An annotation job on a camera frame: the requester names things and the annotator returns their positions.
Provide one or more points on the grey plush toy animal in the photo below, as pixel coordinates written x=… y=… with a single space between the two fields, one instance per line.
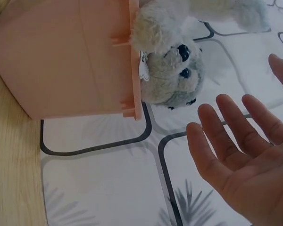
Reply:
x=165 y=70

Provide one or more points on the person's right hand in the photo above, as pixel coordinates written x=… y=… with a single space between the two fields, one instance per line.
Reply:
x=257 y=183

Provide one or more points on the white mat with black lines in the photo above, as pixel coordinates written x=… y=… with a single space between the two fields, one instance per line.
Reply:
x=108 y=183

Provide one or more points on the pink plastic bin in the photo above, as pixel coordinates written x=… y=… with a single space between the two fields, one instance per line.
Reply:
x=61 y=58

